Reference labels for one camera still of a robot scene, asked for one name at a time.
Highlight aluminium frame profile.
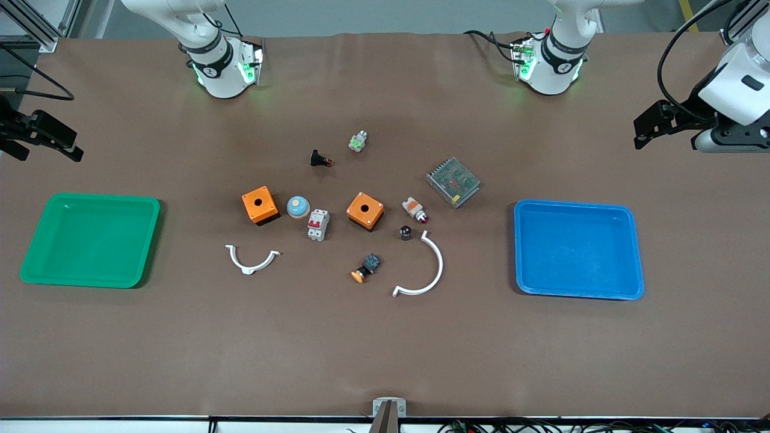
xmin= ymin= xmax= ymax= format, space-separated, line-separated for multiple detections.
xmin=721 ymin=0 xmax=770 ymax=46
xmin=0 ymin=0 xmax=83 ymax=54

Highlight green plastic tray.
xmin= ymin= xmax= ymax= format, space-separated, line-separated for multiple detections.
xmin=20 ymin=192 xmax=161 ymax=289

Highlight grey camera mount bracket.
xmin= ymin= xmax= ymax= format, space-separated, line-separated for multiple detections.
xmin=368 ymin=397 xmax=408 ymax=433

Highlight white circuit breaker red switch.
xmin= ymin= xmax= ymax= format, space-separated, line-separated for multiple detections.
xmin=307 ymin=209 xmax=331 ymax=242

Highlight orange mushroom push button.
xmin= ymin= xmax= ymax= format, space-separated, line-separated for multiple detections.
xmin=351 ymin=253 xmax=381 ymax=284

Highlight blue plastic tray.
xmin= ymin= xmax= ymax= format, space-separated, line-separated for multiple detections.
xmin=513 ymin=199 xmax=645 ymax=301

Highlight black cable bundle below table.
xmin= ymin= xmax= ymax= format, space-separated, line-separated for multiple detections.
xmin=436 ymin=417 xmax=770 ymax=433

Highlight metal mesh power supply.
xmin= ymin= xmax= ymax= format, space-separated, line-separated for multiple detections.
xmin=426 ymin=157 xmax=482 ymax=209

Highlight small white curved clamp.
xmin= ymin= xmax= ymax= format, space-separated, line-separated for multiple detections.
xmin=225 ymin=244 xmax=282 ymax=276

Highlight black cables at arm base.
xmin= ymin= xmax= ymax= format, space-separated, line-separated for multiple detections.
xmin=463 ymin=29 xmax=551 ymax=64

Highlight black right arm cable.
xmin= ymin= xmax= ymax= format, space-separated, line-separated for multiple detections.
xmin=0 ymin=43 xmax=76 ymax=102

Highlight red indicator light white body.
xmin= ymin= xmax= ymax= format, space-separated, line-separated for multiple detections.
xmin=402 ymin=196 xmax=430 ymax=226

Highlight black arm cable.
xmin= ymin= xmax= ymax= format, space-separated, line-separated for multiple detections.
xmin=0 ymin=43 xmax=76 ymax=102
xmin=657 ymin=0 xmax=753 ymax=118

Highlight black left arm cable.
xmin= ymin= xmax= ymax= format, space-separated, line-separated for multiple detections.
xmin=657 ymin=0 xmax=753 ymax=118

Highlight large white curved clamp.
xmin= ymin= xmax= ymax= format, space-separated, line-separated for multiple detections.
xmin=392 ymin=230 xmax=445 ymax=298

